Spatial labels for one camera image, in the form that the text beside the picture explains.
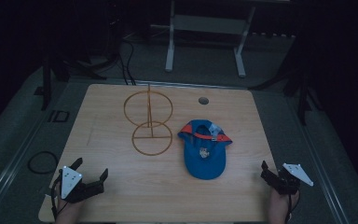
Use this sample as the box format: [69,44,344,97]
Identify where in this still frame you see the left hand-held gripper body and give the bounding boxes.
[58,165,105,204]

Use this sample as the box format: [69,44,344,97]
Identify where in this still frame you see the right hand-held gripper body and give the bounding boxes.
[260,162,314,196]

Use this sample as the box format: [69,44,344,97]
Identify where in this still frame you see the person's left hand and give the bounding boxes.
[54,193,86,224]

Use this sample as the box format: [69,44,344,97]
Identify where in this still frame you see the person's right hand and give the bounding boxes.
[268,188,300,224]

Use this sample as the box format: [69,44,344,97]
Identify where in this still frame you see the blue baseball cap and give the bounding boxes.
[177,119,233,181]

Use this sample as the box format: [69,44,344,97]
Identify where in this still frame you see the black tripod stand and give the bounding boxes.
[248,40,324,127]

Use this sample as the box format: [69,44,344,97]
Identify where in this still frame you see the black metal stand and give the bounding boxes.
[33,55,106,112]

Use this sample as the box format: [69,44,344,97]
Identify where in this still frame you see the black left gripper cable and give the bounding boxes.
[49,176,63,221]

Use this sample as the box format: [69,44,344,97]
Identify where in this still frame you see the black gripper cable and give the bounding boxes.
[49,176,63,221]
[284,193,301,222]

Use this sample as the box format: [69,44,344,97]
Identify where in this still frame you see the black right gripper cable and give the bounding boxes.
[284,193,301,222]

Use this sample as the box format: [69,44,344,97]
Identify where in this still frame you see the black coiled floor cable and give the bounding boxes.
[27,150,60,175]

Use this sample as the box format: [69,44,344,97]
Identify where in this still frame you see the gold wire hat stand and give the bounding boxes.
[123,82,174,157]

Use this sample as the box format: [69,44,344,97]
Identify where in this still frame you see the black floor cables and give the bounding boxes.
[117,36,137,86]

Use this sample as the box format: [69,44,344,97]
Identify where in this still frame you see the white metal table frame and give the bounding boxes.
[150,0,293,78]

